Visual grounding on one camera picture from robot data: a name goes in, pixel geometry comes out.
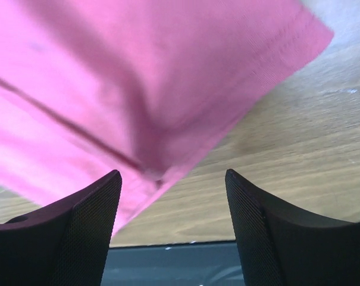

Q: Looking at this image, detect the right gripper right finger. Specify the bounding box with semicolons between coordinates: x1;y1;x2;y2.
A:
225;169;360;285

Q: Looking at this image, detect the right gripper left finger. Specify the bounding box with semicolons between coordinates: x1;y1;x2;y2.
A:
0;170;122;285

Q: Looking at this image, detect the pink t-shirt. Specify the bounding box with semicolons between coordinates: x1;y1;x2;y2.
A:
0;1;333;231

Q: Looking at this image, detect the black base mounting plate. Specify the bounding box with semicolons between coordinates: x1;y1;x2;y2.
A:
101;241;245;286

